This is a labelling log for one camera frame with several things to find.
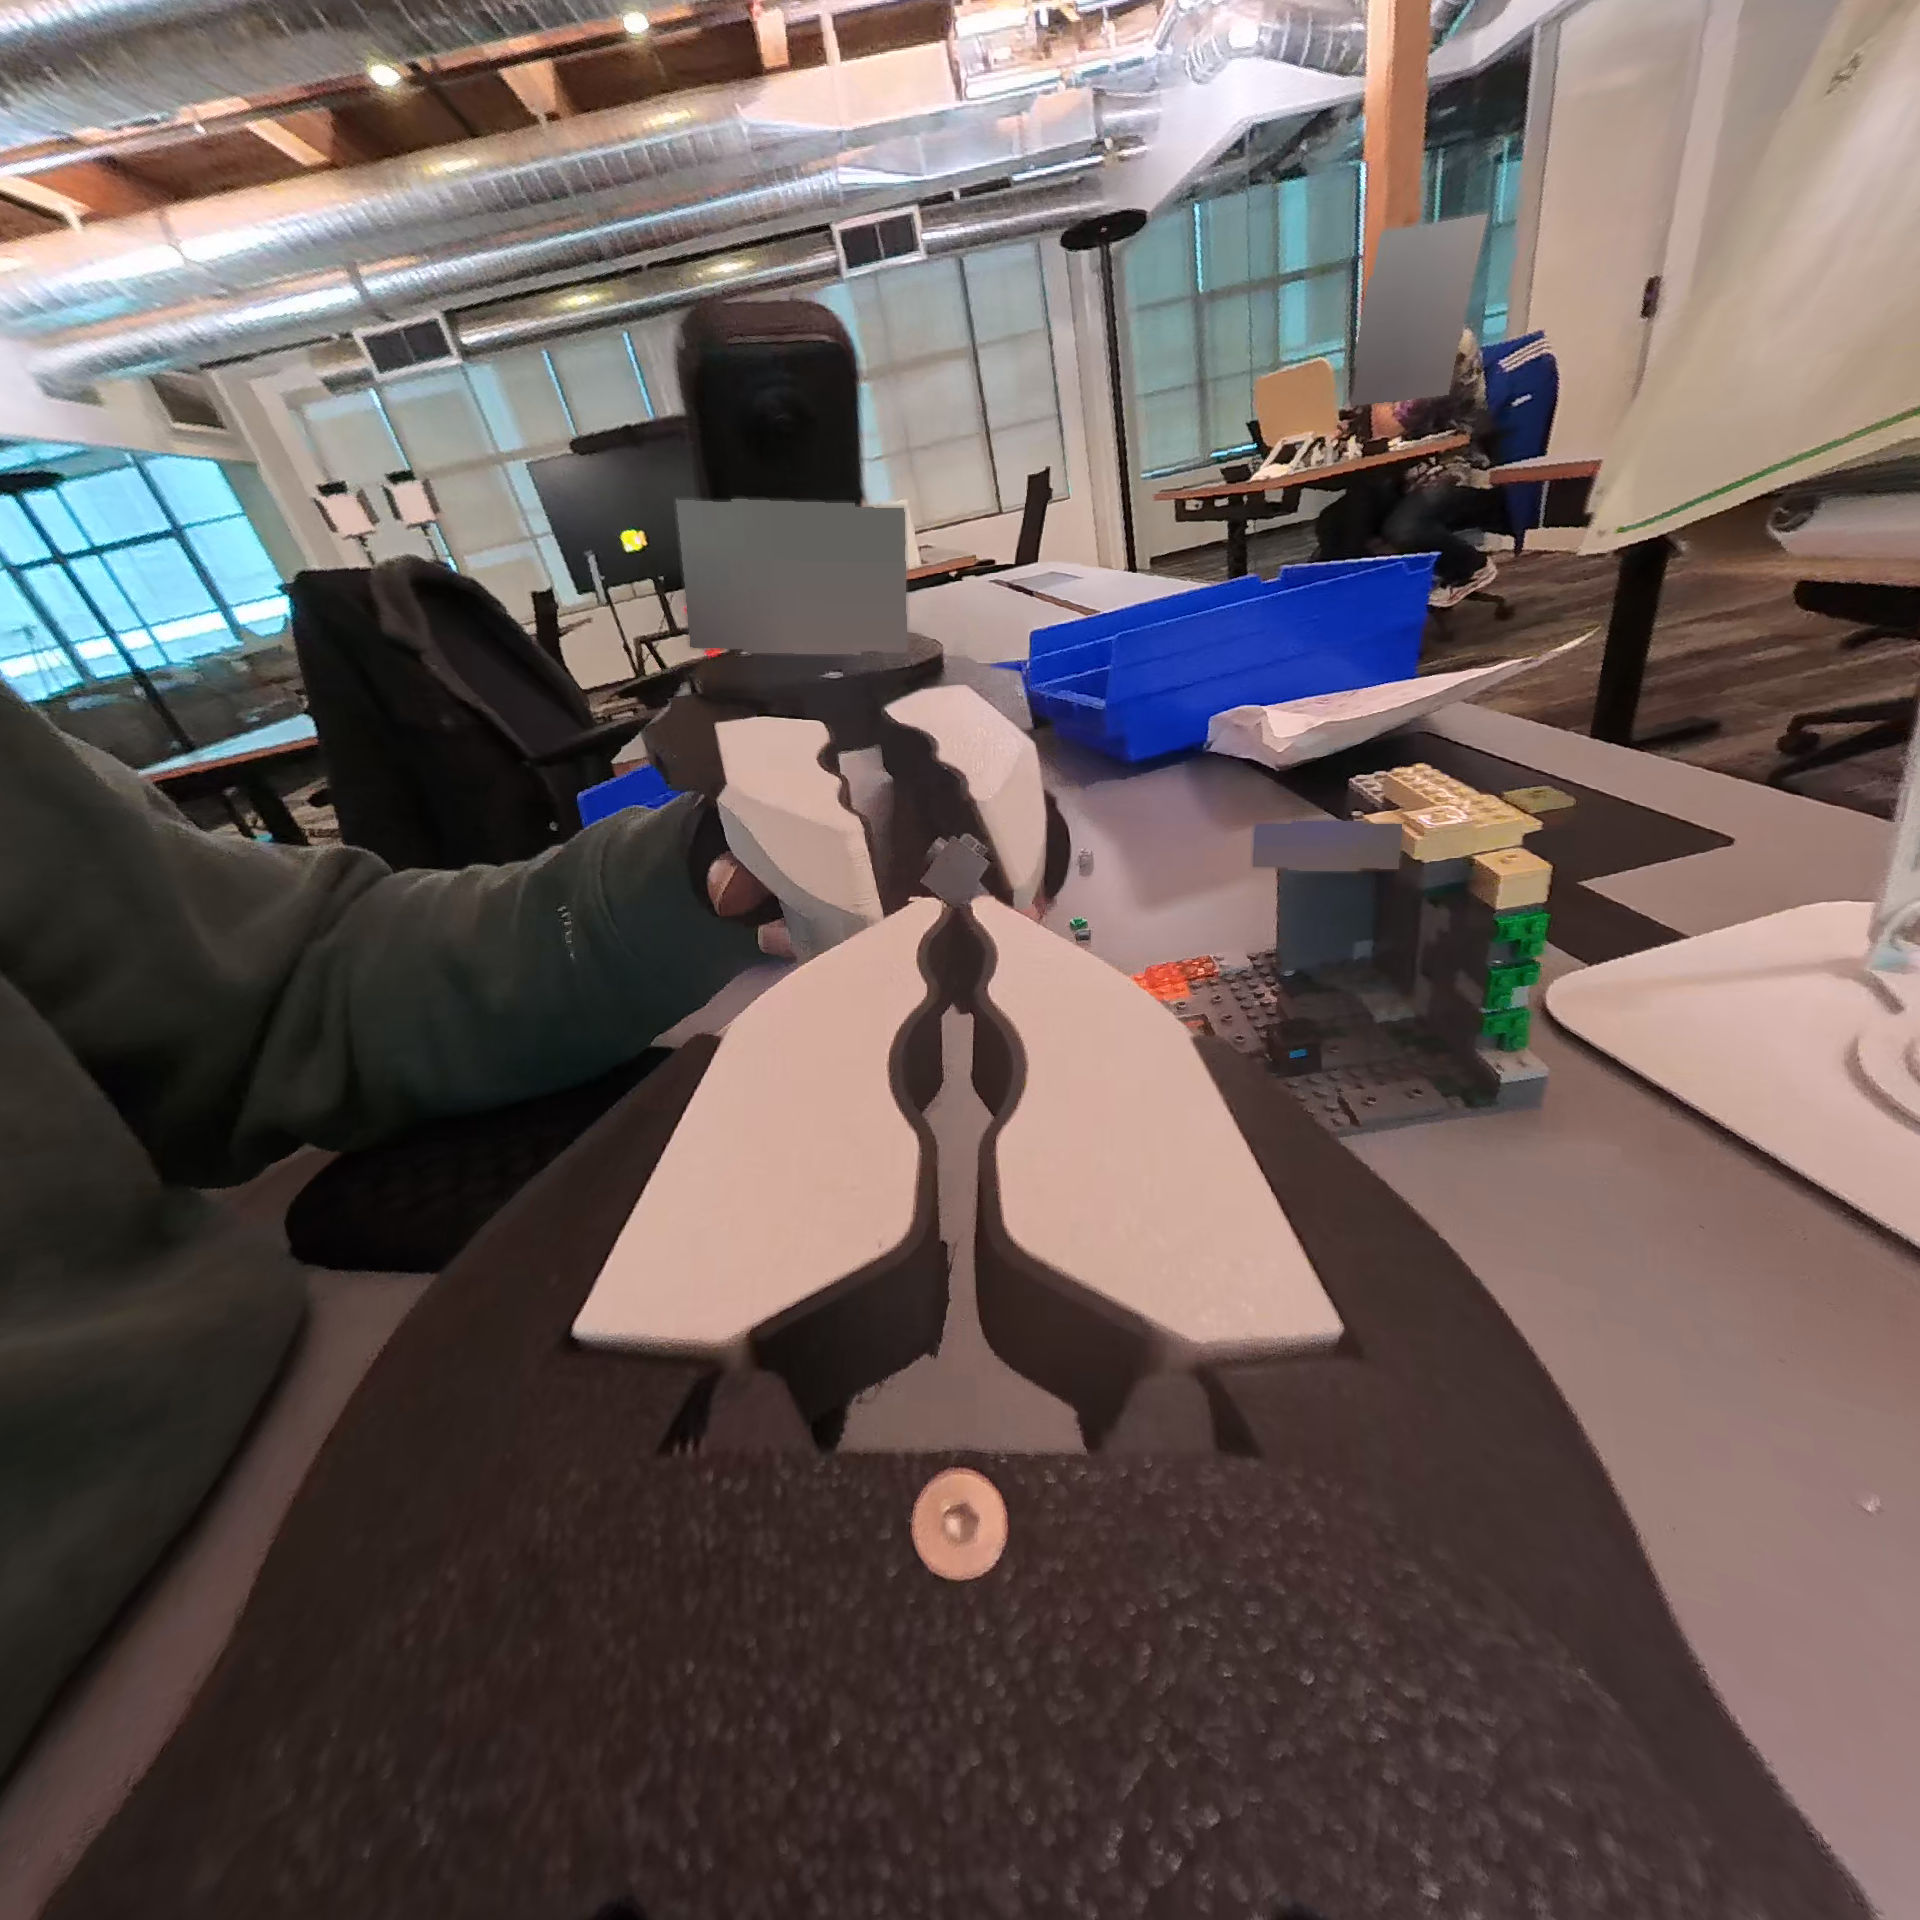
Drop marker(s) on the jacket-draped black office chair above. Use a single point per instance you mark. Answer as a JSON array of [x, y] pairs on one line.
[[435, 721]]

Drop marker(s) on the blue plastic bin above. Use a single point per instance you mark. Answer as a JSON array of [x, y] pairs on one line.
[[1230, 660]]

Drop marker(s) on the grey desk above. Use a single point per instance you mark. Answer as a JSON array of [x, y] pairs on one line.
[[1651, 1348]]

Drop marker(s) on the scattered tiny loose bricks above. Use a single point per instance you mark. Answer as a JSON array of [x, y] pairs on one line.
[[1081, 901]]

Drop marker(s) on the wood-edged office desk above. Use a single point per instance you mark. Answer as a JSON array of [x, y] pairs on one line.
[[1643, 629], [1290, 486]]

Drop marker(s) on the white printed paper bag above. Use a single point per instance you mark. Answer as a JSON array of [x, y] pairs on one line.
[[1350, 715]]

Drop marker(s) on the black display screen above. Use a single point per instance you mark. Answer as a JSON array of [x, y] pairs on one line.
[[615, 509]]

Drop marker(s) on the silver ceiling ducts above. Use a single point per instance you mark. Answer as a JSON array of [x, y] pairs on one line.
[[525, 195]]

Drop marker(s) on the person's left forearm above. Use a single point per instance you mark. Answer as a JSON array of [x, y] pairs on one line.
[[377, 960]]

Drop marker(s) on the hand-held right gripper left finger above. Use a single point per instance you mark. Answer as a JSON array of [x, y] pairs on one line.
[[750, 1185]]

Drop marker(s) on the small grey brick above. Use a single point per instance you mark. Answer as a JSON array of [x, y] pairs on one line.
[[956, 867]]

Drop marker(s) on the toy brick building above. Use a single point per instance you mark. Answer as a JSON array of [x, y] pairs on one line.
[[1395, 960]]

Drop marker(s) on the large window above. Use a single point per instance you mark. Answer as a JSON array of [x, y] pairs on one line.
[[1245, 315], [945, 374]]

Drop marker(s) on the toy brick instruction booklet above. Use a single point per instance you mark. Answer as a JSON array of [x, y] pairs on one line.
[[1770, 300]]

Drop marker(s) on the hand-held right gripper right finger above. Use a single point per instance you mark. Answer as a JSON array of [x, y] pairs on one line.
[[1156, 1185]]

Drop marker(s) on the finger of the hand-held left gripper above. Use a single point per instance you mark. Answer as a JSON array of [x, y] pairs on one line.
[[998, 779], [797, 826]]

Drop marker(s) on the black floor lamp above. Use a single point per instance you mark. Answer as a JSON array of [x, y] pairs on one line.
[[1109, 374]]

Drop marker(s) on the wooden post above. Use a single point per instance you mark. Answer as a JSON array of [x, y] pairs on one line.
[[1395, 118]]

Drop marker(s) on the blue office chair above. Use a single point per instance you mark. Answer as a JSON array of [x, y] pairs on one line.
[[1524, 420]]

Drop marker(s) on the person's left hand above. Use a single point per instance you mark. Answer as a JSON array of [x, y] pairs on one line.
[[745, 891]]

